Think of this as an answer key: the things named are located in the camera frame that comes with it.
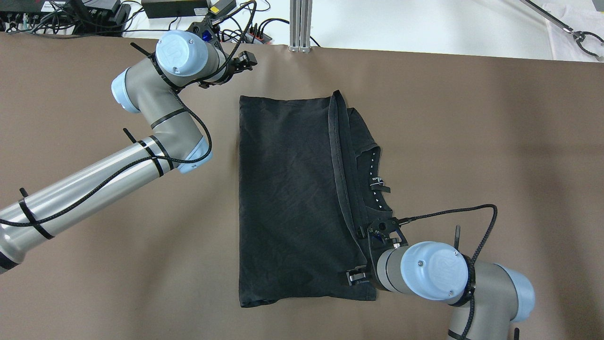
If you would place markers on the black power adapter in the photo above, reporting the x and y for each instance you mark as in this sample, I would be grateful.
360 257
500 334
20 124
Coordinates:
186 8

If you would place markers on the aluminium frame post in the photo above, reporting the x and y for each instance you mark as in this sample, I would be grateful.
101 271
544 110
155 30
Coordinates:
299 25

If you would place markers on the long reach grabber tool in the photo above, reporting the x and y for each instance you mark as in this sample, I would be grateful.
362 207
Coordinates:
578 36

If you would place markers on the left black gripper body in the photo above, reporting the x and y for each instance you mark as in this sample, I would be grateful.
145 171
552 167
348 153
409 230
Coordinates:
233 68

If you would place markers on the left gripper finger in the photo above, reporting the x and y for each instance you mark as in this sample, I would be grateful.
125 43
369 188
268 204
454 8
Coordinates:
245 61

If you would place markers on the black printed t-shirt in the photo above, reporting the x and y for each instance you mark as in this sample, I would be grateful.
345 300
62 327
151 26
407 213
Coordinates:
309 186

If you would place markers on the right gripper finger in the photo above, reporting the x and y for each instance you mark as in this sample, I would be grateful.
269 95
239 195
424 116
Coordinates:
358 275

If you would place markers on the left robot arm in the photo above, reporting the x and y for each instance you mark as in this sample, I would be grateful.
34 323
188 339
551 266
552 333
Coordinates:
180 140

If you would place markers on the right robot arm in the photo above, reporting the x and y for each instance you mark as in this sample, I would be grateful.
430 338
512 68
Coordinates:
487 298

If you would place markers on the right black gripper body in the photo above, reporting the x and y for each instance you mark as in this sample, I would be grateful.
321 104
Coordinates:
371 265

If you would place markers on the red black usb hub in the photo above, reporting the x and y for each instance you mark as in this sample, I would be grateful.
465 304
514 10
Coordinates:
253 37

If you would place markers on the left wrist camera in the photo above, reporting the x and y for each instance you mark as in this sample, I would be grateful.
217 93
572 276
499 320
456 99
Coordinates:
207 30

